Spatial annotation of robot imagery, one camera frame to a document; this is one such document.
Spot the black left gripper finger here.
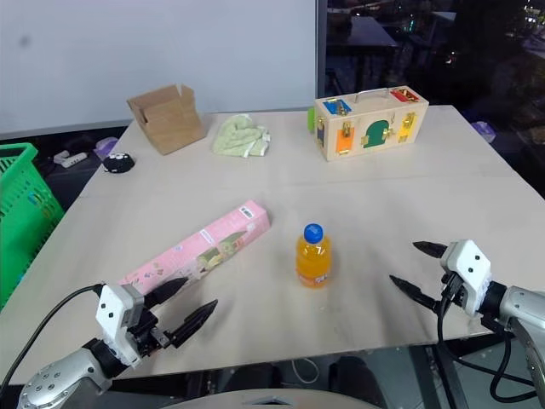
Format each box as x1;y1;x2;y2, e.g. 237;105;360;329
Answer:
144;278;189;306
169;298;219;349

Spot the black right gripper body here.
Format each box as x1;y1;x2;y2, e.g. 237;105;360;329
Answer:
433;270;470;311

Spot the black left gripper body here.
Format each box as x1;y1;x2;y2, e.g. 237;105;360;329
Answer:
125;304;176;360

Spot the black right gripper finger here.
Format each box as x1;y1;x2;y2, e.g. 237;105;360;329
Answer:
412;240;448;258
388;274;442;311

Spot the green plastic basket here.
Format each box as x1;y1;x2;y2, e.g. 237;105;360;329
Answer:
0;142;66;310

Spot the long pink printed carton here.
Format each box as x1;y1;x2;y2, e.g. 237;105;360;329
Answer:
118;199;273;288

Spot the orange juice bottle blue cap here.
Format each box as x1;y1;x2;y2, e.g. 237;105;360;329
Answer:
295;222;332;290

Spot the small purple container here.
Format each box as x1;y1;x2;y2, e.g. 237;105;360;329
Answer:
471;121;497;144
94;138;118;161

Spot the black plush toy with eyes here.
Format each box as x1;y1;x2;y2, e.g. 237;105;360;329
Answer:
102;152;136;174

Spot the wooden lock puzzle box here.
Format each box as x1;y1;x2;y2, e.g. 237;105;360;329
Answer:
307;87;430;163

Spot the white power strip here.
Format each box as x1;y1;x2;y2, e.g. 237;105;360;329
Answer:
53;149;89;169

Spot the open brown cardboard box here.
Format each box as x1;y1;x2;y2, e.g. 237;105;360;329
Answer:
126;83;209;157

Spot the light green folded cloth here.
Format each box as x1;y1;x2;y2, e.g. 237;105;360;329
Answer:
211;112;273;160

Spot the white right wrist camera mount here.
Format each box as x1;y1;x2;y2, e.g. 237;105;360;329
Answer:
439;239;492;317

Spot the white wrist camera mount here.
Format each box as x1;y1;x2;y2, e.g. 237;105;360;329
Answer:
95;284;146;368
439;239;492;317

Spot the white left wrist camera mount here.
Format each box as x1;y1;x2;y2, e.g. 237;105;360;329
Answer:
95;284;146;368

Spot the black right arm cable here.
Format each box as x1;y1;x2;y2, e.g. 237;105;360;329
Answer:
435;272;541;402

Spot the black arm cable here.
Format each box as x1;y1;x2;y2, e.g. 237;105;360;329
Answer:
435;272;541;402
0;284;106;387

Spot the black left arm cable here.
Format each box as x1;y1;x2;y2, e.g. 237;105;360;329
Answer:
0;284;106;387

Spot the thin white cable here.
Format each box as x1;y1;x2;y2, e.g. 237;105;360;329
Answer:
291;357;320;383

